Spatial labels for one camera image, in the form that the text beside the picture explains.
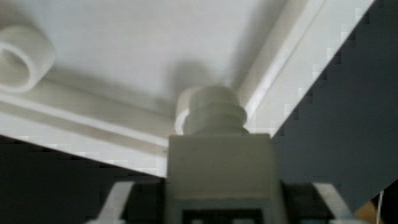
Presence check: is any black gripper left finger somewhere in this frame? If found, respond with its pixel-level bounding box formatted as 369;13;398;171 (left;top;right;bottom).
83;181;135;224

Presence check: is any white leg with tag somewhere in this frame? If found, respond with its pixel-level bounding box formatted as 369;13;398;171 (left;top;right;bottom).
163;86;288;224

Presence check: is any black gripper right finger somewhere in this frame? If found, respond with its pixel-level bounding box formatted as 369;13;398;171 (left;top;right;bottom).
313;183;355;224

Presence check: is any white square tabletop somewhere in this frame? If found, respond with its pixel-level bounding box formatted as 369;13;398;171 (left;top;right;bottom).
0;0;375;176

